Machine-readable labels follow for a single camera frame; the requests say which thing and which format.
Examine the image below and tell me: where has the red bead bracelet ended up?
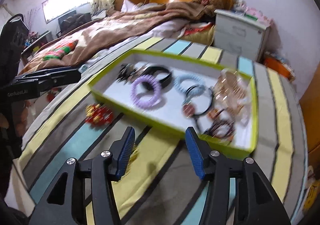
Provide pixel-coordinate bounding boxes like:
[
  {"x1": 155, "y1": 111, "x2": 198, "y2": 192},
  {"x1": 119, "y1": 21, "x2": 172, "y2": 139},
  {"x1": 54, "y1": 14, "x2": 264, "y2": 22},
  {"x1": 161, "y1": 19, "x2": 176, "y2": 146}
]
[{"x1": 85, "y1": 103, "x2": 115, "y2": 127}]

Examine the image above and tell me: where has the purple spiral hair tie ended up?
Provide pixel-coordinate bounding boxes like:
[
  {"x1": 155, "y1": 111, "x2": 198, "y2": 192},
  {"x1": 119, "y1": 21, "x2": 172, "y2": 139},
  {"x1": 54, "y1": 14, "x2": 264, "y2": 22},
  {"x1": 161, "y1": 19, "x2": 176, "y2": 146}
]
[{"x1": 130, "y1": 74, "x2": 163, "y2": 109}]

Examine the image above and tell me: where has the brown braided amber hair tie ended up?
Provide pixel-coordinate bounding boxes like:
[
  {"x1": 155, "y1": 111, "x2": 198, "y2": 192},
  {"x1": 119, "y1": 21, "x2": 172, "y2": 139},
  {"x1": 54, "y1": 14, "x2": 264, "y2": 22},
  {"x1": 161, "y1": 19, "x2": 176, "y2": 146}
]
[{"x1": 203, "y1": 108, "x2": 237, "y2": 142}]

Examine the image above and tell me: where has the black small hair claw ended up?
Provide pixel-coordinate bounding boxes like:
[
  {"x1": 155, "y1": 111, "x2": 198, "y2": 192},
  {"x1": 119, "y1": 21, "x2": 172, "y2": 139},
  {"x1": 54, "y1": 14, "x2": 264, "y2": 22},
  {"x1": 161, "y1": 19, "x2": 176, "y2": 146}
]
[{"x1": 117, "y1": 63, "x2": 136, "y2": 82}]

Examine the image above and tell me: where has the black wristband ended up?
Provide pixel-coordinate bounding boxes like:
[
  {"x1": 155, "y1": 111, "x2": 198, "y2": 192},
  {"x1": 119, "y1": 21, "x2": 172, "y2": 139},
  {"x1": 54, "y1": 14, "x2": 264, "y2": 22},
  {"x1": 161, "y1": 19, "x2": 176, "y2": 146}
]
[{"x1": 142, "y1": 65, "x2": 172, "y2": 89}]

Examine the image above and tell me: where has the black hair tie with charm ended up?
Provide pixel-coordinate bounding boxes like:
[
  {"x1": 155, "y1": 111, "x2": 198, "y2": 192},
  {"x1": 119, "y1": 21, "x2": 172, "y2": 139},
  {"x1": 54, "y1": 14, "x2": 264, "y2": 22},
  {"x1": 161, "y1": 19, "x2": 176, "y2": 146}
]
[{"x1": 182, "y1": 84, "x2": 214, "y2": 130}]

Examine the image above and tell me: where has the light blue spiral hair tie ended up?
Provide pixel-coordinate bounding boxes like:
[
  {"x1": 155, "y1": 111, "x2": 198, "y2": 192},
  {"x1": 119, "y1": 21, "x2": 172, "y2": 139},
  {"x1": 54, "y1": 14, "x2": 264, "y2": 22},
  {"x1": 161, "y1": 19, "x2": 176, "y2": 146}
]
[{"x1": 173, "y1": 73, "x2": 206, "y2": 96}]

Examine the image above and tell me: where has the translucent pink hair claw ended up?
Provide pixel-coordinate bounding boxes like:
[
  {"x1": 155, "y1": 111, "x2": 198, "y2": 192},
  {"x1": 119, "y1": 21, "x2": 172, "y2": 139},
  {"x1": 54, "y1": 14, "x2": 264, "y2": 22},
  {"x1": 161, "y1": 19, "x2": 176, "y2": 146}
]
[{"x1": 214, "y1": 68, "x2": 251, "y2": 126}]

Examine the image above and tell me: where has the rose gold hair clip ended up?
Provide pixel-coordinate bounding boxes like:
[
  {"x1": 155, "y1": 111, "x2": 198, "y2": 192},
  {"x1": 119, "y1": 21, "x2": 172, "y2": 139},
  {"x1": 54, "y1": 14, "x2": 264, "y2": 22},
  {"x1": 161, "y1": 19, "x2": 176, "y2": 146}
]
[{"x1": 127, "y1": 62, "x2": 149, "y2": 83}]

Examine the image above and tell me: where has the person's left hand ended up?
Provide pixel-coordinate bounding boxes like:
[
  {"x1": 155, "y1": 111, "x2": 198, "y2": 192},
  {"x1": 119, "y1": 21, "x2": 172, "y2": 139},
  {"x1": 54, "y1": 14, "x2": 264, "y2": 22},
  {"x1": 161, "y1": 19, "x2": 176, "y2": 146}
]
[{"x1": 12, "y1": 100, "x2": 31, "y2": 137}]

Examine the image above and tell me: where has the red green folded cloth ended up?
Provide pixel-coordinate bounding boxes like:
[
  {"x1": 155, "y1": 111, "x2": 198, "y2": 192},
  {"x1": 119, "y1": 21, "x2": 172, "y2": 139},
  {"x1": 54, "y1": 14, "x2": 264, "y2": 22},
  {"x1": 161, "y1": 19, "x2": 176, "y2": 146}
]
[{"x1": 42, "y1": 39, "x2": 79, "y2": 61}]

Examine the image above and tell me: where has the black chair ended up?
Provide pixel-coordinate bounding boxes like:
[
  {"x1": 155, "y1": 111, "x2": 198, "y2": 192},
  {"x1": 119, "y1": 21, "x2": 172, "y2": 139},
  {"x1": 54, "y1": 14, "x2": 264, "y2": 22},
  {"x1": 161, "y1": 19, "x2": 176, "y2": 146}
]
[{"x1": 0, "y1": 14, "x2": 29, "y2": 87}]

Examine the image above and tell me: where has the striped tablecloth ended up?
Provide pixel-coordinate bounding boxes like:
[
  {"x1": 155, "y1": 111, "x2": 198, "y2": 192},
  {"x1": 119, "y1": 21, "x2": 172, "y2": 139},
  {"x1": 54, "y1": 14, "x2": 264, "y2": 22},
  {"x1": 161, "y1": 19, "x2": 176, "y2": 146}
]
[{"x1": 18, "y1": 36, "x2": 308, "y2": 224}]

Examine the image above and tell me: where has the brown fleece blanket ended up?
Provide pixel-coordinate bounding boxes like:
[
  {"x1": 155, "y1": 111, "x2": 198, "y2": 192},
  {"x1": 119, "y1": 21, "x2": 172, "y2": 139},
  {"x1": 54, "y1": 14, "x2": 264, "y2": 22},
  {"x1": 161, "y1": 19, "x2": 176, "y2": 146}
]
[{"x1": 20, "y1": 2, "x2": 204, "y2": 74}]

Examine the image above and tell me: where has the green shallow cardboard box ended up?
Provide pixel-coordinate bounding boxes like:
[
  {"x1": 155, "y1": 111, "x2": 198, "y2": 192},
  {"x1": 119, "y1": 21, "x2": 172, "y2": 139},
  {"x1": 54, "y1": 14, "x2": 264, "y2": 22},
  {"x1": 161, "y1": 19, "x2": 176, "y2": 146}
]
[{"x1": 88, "y1": 49, "x2": 258, "y2": 159}]

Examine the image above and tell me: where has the wooden door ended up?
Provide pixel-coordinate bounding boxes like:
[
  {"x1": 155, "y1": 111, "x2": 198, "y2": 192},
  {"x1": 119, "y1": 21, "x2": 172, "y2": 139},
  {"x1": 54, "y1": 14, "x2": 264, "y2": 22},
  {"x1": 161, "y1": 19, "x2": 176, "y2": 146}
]
[{"x1": 299, "y1": 65, "x2": 320, "y2": 169}]

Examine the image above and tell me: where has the orange storage box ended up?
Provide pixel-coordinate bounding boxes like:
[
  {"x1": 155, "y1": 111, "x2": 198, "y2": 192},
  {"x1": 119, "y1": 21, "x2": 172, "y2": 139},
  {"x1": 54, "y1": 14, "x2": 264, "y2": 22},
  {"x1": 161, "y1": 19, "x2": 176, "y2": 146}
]
[{"x1": 263, "y1": 55, "x2": 296, "y2": 82}]

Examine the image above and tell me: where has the yellow pillow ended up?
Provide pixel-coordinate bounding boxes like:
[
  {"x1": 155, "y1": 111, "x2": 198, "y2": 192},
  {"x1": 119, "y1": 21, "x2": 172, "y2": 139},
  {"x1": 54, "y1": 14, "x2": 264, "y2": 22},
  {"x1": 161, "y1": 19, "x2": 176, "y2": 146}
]
[{"x1": 177, "y1": 22, "x2": 215, "y2": 46}]

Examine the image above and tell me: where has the grey bedside drawer cabinet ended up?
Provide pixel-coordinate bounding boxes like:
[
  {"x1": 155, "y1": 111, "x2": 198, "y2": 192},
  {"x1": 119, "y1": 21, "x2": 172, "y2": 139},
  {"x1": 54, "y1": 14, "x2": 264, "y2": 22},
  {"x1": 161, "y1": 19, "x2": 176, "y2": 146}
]
[{"x1": 214, "y1": 9, "x2": 270, "y2": 61}]

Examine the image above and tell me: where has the pink floral tissue box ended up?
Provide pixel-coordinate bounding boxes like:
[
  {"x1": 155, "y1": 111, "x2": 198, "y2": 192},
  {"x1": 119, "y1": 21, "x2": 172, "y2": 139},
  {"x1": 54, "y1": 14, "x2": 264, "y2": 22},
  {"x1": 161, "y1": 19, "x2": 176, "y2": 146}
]
[{"x1": 245, "y1": 7, "x2": 273, "y2": 26}]

